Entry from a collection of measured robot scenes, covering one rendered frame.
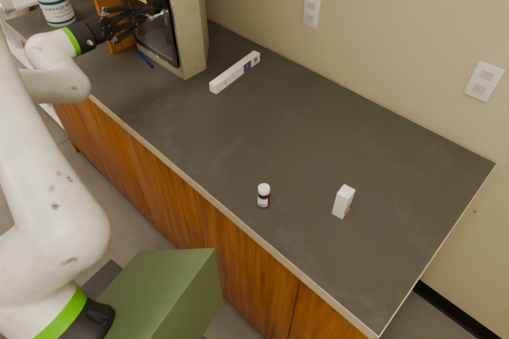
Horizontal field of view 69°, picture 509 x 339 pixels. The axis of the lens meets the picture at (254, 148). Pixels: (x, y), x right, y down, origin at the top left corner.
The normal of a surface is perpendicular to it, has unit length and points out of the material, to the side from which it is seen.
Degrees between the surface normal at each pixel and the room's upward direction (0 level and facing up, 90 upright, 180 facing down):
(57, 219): 21
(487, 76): 90
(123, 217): 0
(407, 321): 0
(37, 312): 47
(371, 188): 0
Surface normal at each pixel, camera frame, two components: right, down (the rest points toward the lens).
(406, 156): 0.00, -0.70
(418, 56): -0.69, 0.51
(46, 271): 0.07, 0.55
